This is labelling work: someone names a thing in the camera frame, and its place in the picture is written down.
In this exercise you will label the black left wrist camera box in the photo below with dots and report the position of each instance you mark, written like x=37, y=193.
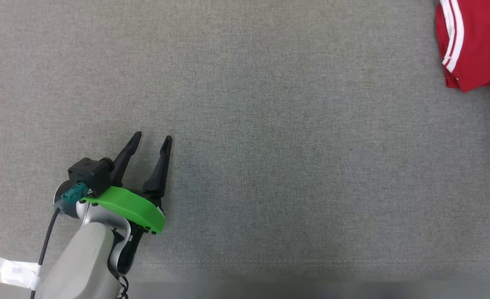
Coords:
x=89, y=174

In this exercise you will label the red white basketball jersey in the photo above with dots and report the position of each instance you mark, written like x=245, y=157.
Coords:
x=486, y=45

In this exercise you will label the grey fabric sofa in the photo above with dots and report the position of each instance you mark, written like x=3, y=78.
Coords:
x=270, y=145

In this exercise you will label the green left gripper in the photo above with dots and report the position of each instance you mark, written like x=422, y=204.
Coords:
x=137, y=207

